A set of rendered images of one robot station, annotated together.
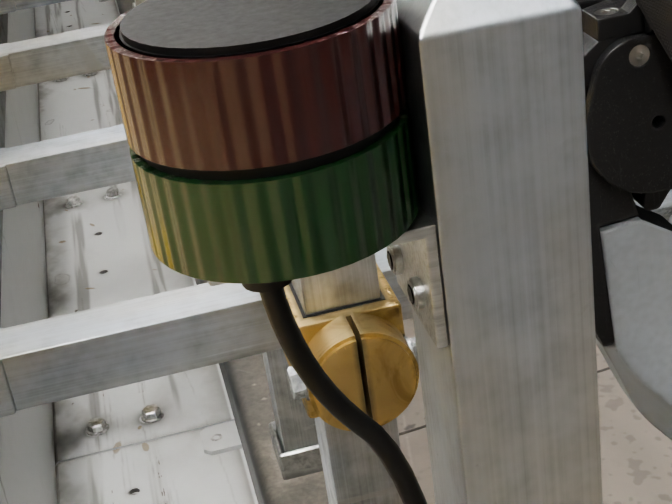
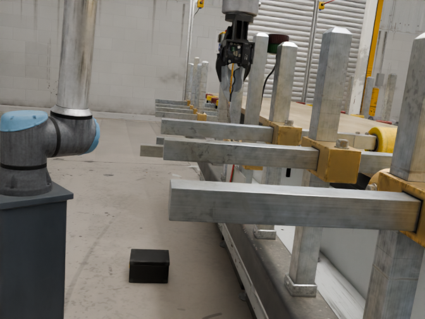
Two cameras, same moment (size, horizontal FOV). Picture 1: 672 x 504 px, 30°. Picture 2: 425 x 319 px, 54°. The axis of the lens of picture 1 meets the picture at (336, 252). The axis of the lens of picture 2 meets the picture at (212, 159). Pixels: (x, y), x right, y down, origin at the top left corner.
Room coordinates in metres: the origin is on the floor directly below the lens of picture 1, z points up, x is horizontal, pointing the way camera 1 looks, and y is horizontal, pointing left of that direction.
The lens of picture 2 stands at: (1.44, -0.13, 1.06)
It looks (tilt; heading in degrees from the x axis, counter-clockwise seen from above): 11 degrees down; 180
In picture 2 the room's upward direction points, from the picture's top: 6 degrees clockwise
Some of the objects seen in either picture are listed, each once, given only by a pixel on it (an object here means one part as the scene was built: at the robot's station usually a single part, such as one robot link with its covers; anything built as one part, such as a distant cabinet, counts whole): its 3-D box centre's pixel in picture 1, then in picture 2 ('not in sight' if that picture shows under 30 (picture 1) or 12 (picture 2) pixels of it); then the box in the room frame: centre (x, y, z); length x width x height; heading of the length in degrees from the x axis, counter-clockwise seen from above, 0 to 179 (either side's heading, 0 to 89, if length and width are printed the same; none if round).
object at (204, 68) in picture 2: not in sight; (201, 104); (-0.98, -0.24, 0.89); 0.04 x 0.04 x 0.48; 9
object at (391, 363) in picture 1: (331, 313); (279, 133); (0.53, 0.01, 0.95); 0.14 x 0.06 x 0.05; 9
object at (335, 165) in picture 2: not in sight; (325, 157); (0.77, 0.05, 0.95); 0.14 x 0.06 x 0.05; 9
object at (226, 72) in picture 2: not in sight; (226, 83); (0.35, -0.12, 1.04); 0.06 x 0.03 x 0.09; 9
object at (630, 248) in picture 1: (613, 300); (238, 84); (0.35, -0.09, 1.04); 0.06 x 0.03 x 0.09; 9
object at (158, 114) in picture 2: not in sight; (193, 117); (-0.93, -0.27, 0.81); 0.44 x 0.03 x 0.04; 99
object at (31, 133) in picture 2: not in sight; (26, 136); (0.01, -0.79, 0.79); 0.17 x 0.15 x 0.18; 141
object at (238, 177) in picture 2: not in sight; (233, 183); (0.23, -0.07, 0.75); 0.26 x 0.01 x 0.10; 9
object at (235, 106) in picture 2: not in sight; (233, 128); (0.01, -0.08, 0.89); 0.04 x 0.04 x 0.48; 9
